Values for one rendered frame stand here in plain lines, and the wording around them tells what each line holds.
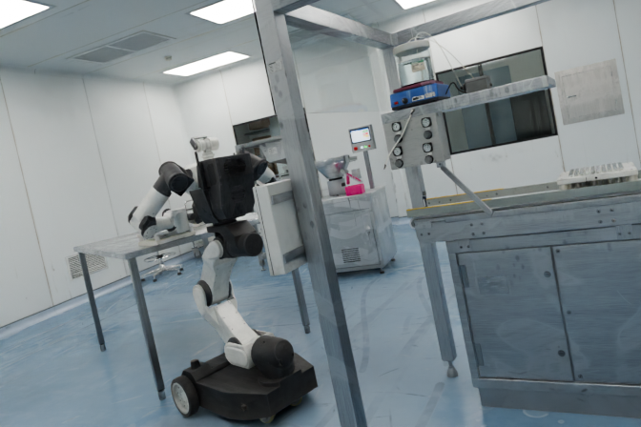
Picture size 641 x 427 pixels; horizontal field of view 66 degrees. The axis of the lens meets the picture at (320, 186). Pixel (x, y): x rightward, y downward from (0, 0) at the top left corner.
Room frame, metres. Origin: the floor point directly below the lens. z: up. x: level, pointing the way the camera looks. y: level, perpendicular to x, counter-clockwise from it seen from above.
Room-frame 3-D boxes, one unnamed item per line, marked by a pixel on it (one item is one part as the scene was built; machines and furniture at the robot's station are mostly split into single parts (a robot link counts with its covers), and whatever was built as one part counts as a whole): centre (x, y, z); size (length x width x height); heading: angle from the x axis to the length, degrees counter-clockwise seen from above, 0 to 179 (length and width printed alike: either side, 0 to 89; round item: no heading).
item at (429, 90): (2.05, -0.48, 1.31); 0.21 x 0.20 x 0.09; 150
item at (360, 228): (4.82, -0.25, 0.38); 0.63 x 0.57 x 0.76; 68
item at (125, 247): (3.59, 1.11, 0.83); 1.50 x 1.10 x 0.04; 36
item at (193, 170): (2.41, 0.47, 1.11); 0.34 x 0.30 x 0.36; 134
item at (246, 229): (2.39, 0.45, 0.84); 0.28 x 0.13 x 0.18; 44
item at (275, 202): (1.46, 0.12, 0.97); 0.17 x 0.06 x 0.26; 150
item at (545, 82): (2.00, -0.66, 1.25); 0.62 x 0.38 x 0.04; 60
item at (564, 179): (1.79, -1.00, 0.89); 0.25 x 0.24 x 0.02; 150
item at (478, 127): (6.66, -2.51, 1.43); 1.38 x 0.01 x 1.16; 68
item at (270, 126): (7.92, 0.61, 1.43); 1.32 x 0.01 x 1.11; 68
